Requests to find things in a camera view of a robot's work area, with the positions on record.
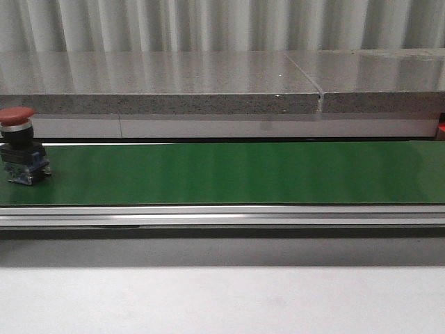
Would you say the white panel under slab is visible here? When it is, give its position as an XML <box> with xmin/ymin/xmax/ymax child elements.
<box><xmin>32</xmin><ymin>115</ymin><xmax>438</xmax><ymax>139</ymax></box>

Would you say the grey speckled stone slab left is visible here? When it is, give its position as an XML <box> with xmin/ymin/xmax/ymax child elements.
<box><xmin>1</xmin><ymin>51</ymin><xmax>319</xmax><ymax>115</ymax></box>

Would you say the white corrugated curtain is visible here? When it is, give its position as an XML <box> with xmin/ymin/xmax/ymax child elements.
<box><xmin>1</xmin><ymin>1</ymin><xmax>444</xmax><ymax>51</ymax></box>

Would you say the grey speckled stone slab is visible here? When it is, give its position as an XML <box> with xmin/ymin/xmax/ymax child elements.
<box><xmin>1</xmin><ymin>51</ymin><xmax>319</xmax><ymax>115</ymax></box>
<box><xmin>286</xmin><ymin>49</ymin><xmax>444</xmax><ymax>115</ymax></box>

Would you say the green conveyor belt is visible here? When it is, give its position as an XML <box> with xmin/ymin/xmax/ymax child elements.
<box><xmin>1</xmin><ymin>141</ymin><xmax>444</xmax><ymax>206</ymax></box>

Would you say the grey speckled stone slab right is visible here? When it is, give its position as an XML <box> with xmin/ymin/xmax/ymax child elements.
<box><xmin>286</xmin><ymin>49</ymin><xmax>444</xmax><ymax>115</ymax></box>

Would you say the aluminium conveyor side rail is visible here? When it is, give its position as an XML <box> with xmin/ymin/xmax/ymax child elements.
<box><xmin>1</xmin><ymin>205</ymin><xmax>444</xmax><ymax>228</ymax></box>

